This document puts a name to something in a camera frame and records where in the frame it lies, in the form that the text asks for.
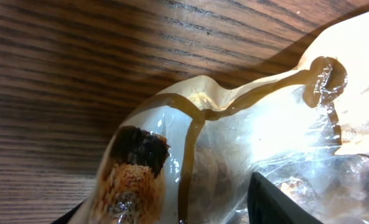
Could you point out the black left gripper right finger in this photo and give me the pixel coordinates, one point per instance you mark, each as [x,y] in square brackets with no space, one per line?
[268,205]

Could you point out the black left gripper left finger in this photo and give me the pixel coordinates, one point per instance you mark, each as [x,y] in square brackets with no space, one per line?
[66,217]

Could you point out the brown pantree snack bag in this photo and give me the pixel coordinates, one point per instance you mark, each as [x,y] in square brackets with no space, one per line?
[186,155]

